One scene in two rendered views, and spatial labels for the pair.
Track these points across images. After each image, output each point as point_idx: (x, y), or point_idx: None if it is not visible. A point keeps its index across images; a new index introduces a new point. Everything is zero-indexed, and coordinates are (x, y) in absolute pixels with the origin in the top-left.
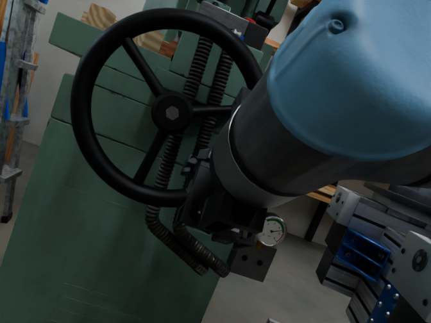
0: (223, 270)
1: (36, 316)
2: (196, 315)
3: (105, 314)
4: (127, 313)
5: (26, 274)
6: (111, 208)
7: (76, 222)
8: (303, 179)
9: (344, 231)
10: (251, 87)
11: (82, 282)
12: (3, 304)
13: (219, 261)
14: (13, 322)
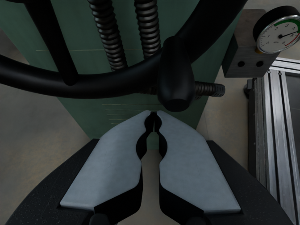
0: (218, 93)
1: (101, 119)
2: (201, 101)
3: (138, 112)
4: (152, 109)
5: (79, 105)
6: (97, 55)
7: (81, 72)
8: None
9: None
10: None
11: (113, 102)
12: (80, 117)
13: (211, 89)
14: (92, 122)
